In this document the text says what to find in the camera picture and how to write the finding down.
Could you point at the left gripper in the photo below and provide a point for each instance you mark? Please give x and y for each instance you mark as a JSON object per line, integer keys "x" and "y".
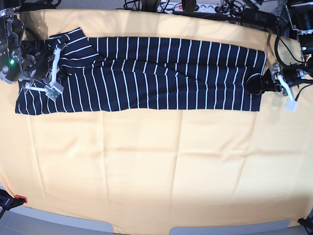
{"x": 276, "y": 79}

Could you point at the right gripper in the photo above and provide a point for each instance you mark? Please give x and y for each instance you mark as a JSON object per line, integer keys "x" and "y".
{"x": 41, "y": 66}

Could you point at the navy white striped T-shirt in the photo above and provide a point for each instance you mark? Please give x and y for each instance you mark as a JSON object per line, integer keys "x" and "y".
{"x": 119, "y": 73}

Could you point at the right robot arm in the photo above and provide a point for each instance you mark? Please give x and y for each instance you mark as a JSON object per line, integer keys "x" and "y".
{"x": 23, "y": 57}

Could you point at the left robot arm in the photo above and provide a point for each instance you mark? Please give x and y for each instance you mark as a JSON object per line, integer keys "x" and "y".
{"x": 299, "y": 13}

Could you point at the black power adapter box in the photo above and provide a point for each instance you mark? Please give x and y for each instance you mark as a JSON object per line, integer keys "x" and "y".
{"x": 257, "y": 17}

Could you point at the white power strip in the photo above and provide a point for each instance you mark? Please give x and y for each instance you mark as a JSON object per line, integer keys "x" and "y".
{"x": 176, "y": 7}

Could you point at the yellow table cloth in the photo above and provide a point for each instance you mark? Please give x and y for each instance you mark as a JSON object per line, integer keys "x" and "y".
{"x": 148, "y": 171}

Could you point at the blue red table clamp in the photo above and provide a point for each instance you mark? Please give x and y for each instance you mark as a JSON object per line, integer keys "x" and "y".
{"x": 8, "y": 202}

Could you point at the black right table clamp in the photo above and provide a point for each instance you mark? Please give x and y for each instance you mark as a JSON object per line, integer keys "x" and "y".
{"x": 307, "y": 223}

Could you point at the grey chair back right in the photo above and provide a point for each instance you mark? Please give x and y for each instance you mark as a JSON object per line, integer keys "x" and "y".
{"x": 232, "y": 230}

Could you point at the grey chair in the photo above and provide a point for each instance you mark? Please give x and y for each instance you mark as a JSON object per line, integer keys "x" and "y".
{"x": 13, "y": 223}
{"x": 232, "y": 230}

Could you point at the grey chair back left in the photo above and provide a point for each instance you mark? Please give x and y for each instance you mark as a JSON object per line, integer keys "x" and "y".
{"x": 13, "y": 223}

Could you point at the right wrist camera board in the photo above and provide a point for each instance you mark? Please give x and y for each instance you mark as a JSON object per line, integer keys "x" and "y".
{"x": 54, "y": 91}

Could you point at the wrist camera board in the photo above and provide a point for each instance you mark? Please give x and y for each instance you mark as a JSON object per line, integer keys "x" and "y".
{"x": 291, "y": 105}
{"x": 54, "y": 91}

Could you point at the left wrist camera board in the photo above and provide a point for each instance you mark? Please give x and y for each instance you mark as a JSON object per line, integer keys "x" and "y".
{"x": 291, "y": 105}

